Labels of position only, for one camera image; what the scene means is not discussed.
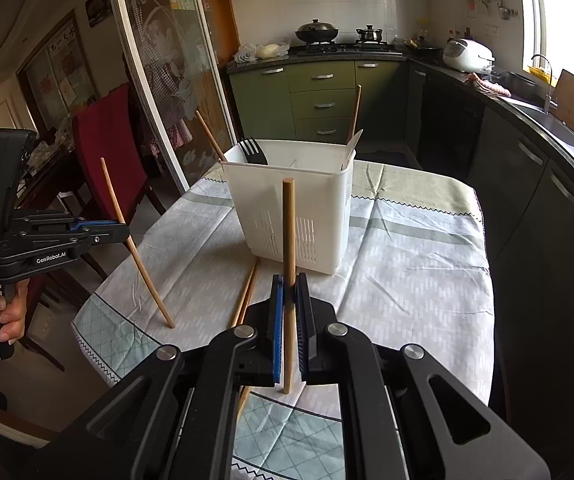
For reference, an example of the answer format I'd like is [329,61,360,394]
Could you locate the dark lower cabinets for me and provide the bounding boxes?
[406,59,574,351]

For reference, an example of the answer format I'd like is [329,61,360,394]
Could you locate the pink cloth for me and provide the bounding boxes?
[466,72,512,99]

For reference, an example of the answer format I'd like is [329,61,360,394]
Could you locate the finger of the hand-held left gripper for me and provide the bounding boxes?
[84,225,132,248]
[69,218,118,231]

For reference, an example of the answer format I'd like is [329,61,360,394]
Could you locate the white plastic bags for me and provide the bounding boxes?
[233,41,291,65]

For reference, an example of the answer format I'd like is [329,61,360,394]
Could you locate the white rice cooker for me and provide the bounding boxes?
[442,38,496,74]

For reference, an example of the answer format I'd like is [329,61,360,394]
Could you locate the black plastic fork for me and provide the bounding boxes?
[238,137,270,166]

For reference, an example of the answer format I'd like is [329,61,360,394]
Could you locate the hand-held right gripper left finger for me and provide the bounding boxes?
[22,274,288,480]

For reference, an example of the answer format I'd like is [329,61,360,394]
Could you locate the steel sink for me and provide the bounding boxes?
[511,100,574,187]

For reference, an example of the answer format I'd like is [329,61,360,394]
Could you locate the gas stove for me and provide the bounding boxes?
[294,40,403,56]

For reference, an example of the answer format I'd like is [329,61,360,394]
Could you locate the white plastic utensil holder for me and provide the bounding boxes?
[219,129,366,276]

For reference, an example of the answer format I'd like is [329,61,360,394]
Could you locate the wooden chopstick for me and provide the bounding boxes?
[230,258,259,327]
[281,178,297,394]
[237,263,262,422]
[347,84,363,144]
[99,158,176,330]
[195,110,228,162]

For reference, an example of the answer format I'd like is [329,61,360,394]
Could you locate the red covered chair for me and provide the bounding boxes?
[69,82,169,282]

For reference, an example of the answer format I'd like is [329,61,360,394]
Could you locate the black frying pan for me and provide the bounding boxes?
[404,35,446,59]

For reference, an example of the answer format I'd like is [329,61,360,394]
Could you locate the pale checked tablecloth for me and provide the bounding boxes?
[71,160,498,480]

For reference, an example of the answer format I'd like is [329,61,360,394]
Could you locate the framed wall picture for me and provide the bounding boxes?
[16,9,101,127]

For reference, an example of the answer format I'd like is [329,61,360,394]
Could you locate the sliding glass door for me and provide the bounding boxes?
[103,0,244,192]

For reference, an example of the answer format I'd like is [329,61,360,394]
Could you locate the thin gooseneck faucet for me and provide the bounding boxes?
[530,53,559,114]

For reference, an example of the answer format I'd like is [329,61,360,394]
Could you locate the wall poster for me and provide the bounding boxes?
[85,0,114,27]

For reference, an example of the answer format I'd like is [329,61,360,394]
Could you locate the steel cooking pot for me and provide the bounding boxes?
[355,24,386,44]

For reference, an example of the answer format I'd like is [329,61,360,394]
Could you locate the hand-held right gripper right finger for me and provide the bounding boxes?
[294,272,550,480]

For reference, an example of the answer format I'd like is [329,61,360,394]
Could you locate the green lower cabinets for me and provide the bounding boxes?
[226,57,411,154]

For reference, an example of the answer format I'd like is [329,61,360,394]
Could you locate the black lidded wok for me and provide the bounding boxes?
[295,18,341,44]

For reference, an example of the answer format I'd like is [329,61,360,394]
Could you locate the checkered apron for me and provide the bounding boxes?
[139,57,194,153]

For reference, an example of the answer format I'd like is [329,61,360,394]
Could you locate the yellow basket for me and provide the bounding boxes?
[526,64,554,85]

